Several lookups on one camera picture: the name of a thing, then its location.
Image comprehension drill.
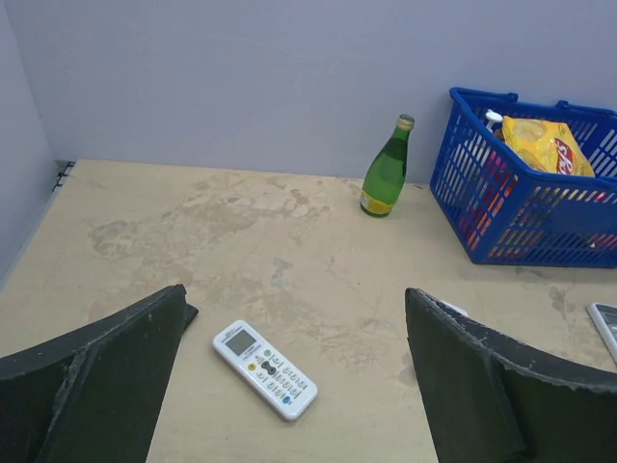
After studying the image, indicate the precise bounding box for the yellow chips bag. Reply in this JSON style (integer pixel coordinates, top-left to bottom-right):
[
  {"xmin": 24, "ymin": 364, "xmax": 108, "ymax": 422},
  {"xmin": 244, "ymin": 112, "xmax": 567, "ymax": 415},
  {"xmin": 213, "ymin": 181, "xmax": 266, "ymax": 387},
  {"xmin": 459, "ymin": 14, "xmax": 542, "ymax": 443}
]
[{"xmin": 501, "ymin": 116, "xmax": 595, "ymax": 177}]

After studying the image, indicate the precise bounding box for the green glass bottle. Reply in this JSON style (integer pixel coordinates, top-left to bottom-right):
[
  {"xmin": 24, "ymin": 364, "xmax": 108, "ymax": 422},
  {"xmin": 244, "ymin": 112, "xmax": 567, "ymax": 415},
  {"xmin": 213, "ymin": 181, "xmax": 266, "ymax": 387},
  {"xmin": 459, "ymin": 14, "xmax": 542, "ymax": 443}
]
[{"xmin": 360, "ymin": 114, "xmax": 415, "ymax": 217}]

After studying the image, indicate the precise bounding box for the white grey remote control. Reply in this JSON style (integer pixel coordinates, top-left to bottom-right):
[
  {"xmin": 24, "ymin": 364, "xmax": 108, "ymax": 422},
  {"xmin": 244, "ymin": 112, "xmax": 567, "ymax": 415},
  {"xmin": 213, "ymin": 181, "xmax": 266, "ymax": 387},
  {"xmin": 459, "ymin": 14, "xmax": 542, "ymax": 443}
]
[{"xmin": 587, "ymin": 302, "xmax": 617, "ymax": 364}]

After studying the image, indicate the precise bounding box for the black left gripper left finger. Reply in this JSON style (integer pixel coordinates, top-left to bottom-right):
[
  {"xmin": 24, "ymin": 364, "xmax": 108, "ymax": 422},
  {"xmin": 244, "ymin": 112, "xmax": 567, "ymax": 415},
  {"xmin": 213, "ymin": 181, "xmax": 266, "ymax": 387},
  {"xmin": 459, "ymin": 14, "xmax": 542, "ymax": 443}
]
[{"xmin": 1, "ymin": 285, "xmax": 198, "ymax": 462}]

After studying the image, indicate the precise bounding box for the white air conditioner remote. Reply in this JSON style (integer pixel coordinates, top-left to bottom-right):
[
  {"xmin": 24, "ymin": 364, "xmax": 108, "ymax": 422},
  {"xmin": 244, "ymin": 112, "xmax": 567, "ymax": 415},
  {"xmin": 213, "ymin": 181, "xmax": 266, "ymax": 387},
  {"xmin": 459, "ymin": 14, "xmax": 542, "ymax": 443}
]
[{"xmin": 212, "ymin": 320, "xmax": 318, "ymax": 422}]

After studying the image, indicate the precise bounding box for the blue plastic shopping basket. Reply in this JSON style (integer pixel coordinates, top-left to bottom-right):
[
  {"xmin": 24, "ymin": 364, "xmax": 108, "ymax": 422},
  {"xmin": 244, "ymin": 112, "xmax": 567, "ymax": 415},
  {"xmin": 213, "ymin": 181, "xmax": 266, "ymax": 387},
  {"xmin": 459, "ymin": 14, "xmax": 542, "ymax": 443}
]
[{"xmin": 430, "ymin": 88, "xmax": 616, "ymax": 268}]

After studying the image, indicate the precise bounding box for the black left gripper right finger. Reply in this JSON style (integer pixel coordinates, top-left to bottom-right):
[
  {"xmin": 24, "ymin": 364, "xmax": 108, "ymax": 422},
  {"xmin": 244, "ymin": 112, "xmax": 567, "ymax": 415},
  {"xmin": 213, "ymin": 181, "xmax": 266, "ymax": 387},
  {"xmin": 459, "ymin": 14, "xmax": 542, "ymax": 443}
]
[{"xmin": 405, "ymin": 288, "xmax": 616, "ymax": 462}]

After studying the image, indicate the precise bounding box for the white bottle cap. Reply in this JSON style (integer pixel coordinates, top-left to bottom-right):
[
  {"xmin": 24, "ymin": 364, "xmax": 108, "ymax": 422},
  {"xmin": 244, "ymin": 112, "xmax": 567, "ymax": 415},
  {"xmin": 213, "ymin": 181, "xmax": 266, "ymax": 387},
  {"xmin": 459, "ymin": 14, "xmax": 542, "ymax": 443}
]
[{"xmin": 485, "ymin": 109, "xmax": 503, "ymax": 131}]

